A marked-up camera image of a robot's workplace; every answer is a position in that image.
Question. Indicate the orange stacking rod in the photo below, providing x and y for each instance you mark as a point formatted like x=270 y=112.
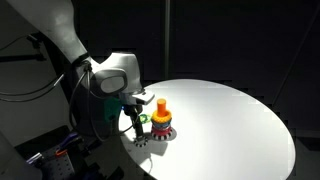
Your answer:
x=161 y=107

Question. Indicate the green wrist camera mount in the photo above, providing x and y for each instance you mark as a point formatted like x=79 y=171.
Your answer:
x=112 y=109

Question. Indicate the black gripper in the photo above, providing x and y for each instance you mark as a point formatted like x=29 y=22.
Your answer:
x=133 y=111

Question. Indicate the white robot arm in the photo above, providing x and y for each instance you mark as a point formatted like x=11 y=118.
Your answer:
x=119 y=74

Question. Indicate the white round pedestal table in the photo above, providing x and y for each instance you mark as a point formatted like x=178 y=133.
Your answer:
x=219 y=133

